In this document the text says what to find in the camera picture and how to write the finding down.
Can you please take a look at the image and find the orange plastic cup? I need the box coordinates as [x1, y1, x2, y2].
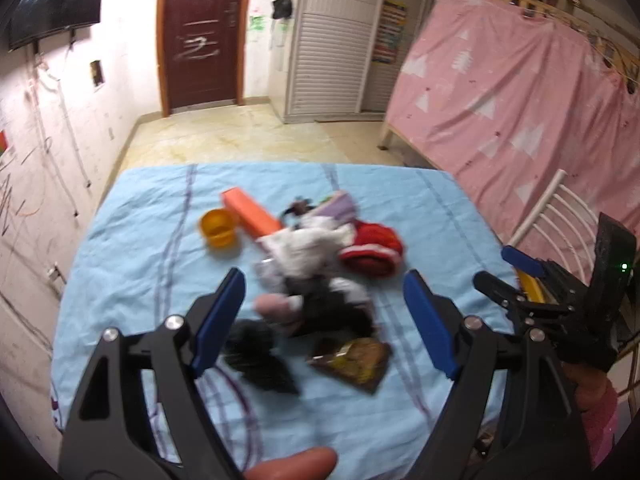
[199, 208, 241, 256]

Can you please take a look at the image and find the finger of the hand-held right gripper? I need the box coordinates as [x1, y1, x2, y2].
[472, 270, 531, 311]
[501, 245, 548, 278]

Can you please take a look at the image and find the black and white cloth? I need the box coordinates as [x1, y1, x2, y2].
[285, 277, 378, 338]

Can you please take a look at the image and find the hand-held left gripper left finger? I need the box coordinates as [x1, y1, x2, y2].
[59, 267, 247, 480]

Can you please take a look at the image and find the light blue tablecloth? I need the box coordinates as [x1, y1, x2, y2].
[50, 162, 521, 471]

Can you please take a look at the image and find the person's left hand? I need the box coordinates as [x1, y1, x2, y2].
[244, 447, 340, 480]

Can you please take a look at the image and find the dark red door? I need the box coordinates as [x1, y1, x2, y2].
[156, 0, 253, 117]

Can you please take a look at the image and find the black cable with pink band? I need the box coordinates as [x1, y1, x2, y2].
[222, 294, 303, 396]

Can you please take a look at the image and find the white metal chair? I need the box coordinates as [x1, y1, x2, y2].
[510, 169, 606, 286]

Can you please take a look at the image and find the yellow bin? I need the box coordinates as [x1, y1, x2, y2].
[515, 269, 543, 306]

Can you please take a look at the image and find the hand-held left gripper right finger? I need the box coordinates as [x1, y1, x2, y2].
[402, 269, 596, 480]

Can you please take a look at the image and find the colourful wall poster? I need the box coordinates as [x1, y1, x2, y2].
[371, 0, 408, 66]

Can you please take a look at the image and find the person's right forearm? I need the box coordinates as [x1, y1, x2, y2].
[562, 362, 621, 471]

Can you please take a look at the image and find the purple cloth item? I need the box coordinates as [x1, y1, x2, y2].
[312, 191, 361, 226]

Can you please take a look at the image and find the white louvered wardrobe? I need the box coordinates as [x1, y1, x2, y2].
[283, 0, 431, 123]

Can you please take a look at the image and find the red and white knit hat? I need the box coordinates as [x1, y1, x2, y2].
[339, 221, 405, 278]

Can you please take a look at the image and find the orange cardboard box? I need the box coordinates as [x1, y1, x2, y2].
[221, 187, 281, 237]

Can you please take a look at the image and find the white printed plastic wrapper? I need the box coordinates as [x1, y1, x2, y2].
[255, 222, 356, 286]

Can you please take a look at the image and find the pink printed curtain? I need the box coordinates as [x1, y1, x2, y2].
[384, 0, 640, 301]

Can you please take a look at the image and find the brown snack packet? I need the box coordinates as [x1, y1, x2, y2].
[307, 337, 393, 395]

